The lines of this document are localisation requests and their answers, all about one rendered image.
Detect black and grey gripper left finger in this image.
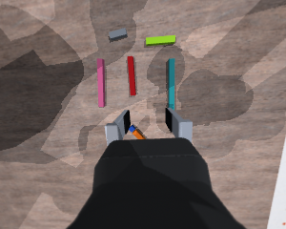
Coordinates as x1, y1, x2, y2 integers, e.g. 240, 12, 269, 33
105, 110, 131, 145

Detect grey rod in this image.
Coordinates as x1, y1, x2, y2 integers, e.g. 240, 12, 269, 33
109, 28, 128, 40

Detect pink rod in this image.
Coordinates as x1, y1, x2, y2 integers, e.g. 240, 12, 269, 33
97, 58, 105, 107

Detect turquoise rod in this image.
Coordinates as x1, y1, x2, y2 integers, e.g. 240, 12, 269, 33
169, 58, 174, 110

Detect lime green rod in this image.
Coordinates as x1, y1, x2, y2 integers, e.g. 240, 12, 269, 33
146, 35, 175, 46

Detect orange rod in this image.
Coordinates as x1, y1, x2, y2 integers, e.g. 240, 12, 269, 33
133, 129, 146, 139

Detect small blue block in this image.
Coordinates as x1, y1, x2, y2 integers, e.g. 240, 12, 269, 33
129, 125, 135, 132

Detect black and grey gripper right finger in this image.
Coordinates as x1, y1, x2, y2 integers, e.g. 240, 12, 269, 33
165, 108, 193, 143

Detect red rod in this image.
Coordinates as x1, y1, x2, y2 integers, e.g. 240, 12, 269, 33
128, 56, 136, 95

